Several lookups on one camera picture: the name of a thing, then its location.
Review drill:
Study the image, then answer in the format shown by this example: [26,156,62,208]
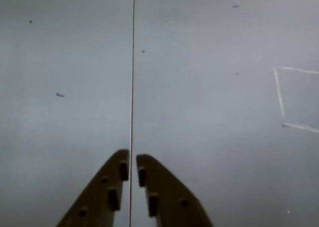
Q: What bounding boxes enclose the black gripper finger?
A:
[56,149,131,227]
[135,154,215,227]

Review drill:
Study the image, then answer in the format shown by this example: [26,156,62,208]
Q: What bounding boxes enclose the dark grey table mat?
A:
[0,0,135,227]
[129,0,319,227]

